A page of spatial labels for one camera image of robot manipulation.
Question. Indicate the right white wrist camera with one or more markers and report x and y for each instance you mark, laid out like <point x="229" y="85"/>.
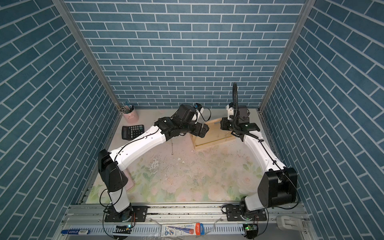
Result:
<point x="230" y="111"/>

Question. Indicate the white plastic bracket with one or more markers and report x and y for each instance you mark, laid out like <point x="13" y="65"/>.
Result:
<point x="290" y="223"/>

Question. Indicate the blue marker pen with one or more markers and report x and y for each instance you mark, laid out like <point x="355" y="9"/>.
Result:
<point x="76" y="232"/>

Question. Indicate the pink pen holder cup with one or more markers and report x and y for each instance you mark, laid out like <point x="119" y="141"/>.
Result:
<point x="132" y="117"/>

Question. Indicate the black desk calculator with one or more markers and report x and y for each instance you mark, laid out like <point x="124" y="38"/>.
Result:
<point x="129" y="133"/>

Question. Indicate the pens in pink cup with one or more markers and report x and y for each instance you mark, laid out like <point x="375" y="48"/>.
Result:
<point x="126" y="109"/>

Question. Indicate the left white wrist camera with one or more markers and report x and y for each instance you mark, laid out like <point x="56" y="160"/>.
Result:
<point x="199" y="112"/>

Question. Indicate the red blue packaged box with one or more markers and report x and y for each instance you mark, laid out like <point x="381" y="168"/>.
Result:
<point x="180" y="230"/>

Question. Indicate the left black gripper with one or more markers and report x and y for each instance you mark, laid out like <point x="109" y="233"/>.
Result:
<point x="203" y="131"/>

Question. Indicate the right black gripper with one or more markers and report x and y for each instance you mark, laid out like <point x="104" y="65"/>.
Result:
<point x="224" y="123"/>

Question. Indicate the wooden jewelry display stand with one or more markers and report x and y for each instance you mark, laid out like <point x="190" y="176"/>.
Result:
<point x="214" y="136"/>

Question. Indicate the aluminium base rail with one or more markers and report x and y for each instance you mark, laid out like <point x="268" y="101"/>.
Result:
<point x="149" y="218"/>

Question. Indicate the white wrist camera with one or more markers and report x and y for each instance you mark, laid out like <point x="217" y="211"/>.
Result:
<point x="199" y="112"/>
<point x="230" y="111"/>

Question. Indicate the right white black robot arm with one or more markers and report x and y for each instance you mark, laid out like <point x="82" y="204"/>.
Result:
<point x="278" y="185"/>

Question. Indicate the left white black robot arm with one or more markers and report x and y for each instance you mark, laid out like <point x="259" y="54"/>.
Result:
<point x="111" y="164"/>

